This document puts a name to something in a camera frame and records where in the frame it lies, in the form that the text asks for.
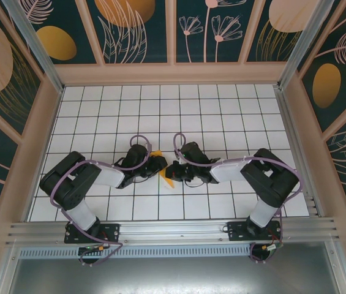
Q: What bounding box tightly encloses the orange paper sheet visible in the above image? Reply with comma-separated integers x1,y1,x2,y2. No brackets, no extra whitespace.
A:
151,149,176,189

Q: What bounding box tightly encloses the grey metal sheet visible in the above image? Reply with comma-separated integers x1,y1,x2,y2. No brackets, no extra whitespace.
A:
7,257,342,294

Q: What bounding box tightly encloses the small controller board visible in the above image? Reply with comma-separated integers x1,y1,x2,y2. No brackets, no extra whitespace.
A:
78,244,110,255
260,240,284,254

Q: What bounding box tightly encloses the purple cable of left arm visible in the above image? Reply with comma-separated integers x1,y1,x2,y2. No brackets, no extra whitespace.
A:
51,134,152,267

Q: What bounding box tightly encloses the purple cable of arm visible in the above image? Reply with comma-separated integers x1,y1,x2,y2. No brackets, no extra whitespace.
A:
51,134,152,267
172,133,302,265

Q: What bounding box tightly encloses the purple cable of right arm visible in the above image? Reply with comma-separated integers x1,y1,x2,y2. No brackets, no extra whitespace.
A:
172,133,302,265

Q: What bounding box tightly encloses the aluminium mounting rail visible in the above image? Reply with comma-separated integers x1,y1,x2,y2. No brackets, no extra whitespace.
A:
6,217,342,247

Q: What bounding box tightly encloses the slotted aluminium cable duct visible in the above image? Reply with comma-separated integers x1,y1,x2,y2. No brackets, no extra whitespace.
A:
18,247,253,258

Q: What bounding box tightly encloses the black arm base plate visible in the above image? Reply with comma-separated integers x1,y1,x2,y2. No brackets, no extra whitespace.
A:
227,220,283,243
64,222,121,244

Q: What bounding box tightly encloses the aluminium side rail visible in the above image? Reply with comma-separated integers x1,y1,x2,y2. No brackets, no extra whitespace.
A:
274,87,325,219

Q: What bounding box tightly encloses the aluminium corner post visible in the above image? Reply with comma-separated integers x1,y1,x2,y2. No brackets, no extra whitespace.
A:
277,0,335,90
1,0,66,94

